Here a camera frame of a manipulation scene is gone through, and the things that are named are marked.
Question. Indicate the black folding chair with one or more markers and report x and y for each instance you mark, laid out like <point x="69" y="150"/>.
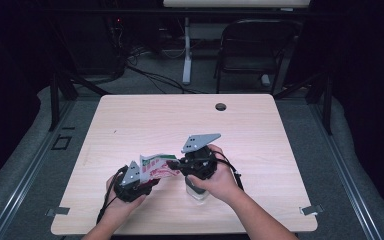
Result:
<point x="250" y="63"/>

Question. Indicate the person's left hand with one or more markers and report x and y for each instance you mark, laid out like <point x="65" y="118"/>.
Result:
<point x="120" y="208"/>

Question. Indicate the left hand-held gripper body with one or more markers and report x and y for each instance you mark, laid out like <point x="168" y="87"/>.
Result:
<point x="131" y="190"/>

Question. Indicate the red printed plastic packet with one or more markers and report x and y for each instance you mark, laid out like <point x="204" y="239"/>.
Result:
<point x="153" y="166"/>

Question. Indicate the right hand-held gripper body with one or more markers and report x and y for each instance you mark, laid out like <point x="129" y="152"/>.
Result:
<point x="198" y="165"/>

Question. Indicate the aluminium floor rail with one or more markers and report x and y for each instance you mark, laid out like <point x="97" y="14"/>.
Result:
<point x="348" y="173"/>
<point x="28" y="173"/>

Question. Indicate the grey metal bracket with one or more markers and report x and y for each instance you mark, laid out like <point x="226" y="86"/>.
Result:
<point x="311" y="210"/>
<point x="60" y="211"/>

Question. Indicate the dark equipment cabinet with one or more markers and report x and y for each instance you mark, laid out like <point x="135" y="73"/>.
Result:
<point x="96" y="50"/>

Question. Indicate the white desk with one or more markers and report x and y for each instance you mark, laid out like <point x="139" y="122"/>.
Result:
<point x="236" y="3"/>

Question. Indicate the black metal stand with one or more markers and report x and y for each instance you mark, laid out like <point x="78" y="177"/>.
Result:
<point x="328" y="106"/>
<point x="54" y="106"/>

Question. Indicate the person's right hand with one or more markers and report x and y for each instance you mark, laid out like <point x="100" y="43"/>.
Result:
<point x="225" y="186"/>

